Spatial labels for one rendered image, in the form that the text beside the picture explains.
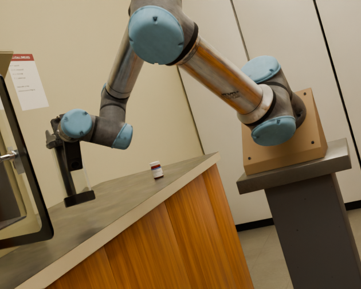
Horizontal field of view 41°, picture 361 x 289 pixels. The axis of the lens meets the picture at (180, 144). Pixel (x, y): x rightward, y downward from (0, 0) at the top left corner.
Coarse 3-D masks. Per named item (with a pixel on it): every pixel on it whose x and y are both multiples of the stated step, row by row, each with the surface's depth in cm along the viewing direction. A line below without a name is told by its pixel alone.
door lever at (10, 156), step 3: (6, 153) 111; (9, 153) 111; (12, 153) 110; (3, 156) 109; (6, 156) 109; (9, 156) 110; (12, 156) 111; (0, 159) 107; (3, 159) 108; (6, 159) 109; (9, 159) 111; (12, 159) 111; (0, 162) 107
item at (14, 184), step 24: (0, 96) 109; (0, 120) 111; (0, 144) 112; (24, 144) 109; (0, 168) 113; (24, 168) 110; (0, 192) 115; (24, 192) 112; (0, 216) 117; (24, 216) 113; (48, 216) 111; (0, 240) 118; (24, 240) 115
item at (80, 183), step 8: (56, 152) 155; (56, 160) 156; (64, 160) 154; (56, 168) 157; (64, 168) 154; (64, 176) 154; (72, 176) 154; (80, 176) 155; (64, 184) 155; (72, 184) 154; (80, 184) 154; (88, 184) 157; (64, 192) 155; (72, 192) 154; (80, 192) 154
